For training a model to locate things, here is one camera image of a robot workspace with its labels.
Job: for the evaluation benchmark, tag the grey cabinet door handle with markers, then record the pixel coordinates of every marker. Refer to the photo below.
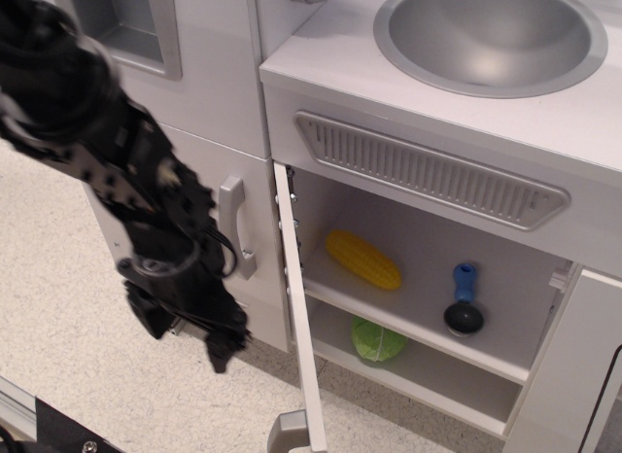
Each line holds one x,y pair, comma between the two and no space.
289,432

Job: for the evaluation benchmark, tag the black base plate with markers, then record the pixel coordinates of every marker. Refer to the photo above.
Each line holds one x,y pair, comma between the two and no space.
61,433

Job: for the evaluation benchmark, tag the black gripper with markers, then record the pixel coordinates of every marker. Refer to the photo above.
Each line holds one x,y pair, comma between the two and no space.
159,292

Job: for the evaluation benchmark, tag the grey vent panel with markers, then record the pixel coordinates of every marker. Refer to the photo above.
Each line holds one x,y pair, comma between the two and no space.
467,185

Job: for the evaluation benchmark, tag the yellow toy corn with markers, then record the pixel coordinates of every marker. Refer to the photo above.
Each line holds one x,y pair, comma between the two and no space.
363,259

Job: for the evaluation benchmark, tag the metal door hinge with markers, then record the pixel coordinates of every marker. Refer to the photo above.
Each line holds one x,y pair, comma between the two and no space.
298,244
290,173

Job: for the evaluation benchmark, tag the white toy kitchen cabinet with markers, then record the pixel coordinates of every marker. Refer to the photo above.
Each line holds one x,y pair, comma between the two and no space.
225,78

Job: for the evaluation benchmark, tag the aluminium extrusion rail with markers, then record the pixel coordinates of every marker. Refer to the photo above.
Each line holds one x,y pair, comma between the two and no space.
18,410

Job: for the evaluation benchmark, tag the grey fridge door handle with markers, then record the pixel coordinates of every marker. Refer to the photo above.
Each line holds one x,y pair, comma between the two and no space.
231,198

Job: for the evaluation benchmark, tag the green toy cabbage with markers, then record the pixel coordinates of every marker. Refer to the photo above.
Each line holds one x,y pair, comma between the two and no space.
375,343

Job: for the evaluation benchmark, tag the lower metal door hinge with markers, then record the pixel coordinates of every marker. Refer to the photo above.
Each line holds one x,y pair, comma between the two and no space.
298,244

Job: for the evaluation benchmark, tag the silver sink bowl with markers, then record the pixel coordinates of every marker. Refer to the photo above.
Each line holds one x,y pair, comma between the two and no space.
492,48

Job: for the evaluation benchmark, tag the upper metal door hinge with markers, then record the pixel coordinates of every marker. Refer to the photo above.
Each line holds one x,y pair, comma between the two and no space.
290,173

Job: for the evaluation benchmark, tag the blue handled toy ladle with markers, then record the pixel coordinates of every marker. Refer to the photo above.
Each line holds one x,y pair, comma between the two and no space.
462,318

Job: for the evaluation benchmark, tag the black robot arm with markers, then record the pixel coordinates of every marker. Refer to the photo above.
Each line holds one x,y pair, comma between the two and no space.
62,105

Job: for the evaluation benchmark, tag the white cabinet door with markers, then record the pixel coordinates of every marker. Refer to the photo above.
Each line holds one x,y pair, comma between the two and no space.
309,386

